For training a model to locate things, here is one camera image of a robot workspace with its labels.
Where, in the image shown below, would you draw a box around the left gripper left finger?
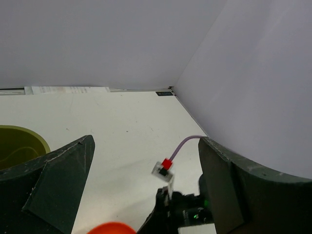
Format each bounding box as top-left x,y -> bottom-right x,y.
0,135 -> 95,234

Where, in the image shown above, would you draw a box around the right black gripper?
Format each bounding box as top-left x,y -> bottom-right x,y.
137,187 -> 214,234

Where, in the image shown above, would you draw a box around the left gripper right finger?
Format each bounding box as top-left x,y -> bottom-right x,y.
198,137 -> 312,234

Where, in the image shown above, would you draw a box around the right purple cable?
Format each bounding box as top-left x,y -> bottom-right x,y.
169,135 -> 203,163

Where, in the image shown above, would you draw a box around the olive green plastic bin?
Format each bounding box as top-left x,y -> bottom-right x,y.
0,125 -> 51,170

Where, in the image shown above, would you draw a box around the right blue table label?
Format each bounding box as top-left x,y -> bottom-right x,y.
156,91 -> 174,97

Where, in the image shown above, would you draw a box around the orange plate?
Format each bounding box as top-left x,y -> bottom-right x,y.
88,222 -> 136,234

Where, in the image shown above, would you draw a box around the white paper sheets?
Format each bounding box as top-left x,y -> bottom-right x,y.
24,86 -> 110,95

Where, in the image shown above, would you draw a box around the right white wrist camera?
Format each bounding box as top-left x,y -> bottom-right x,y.
151,158 -> 175,199

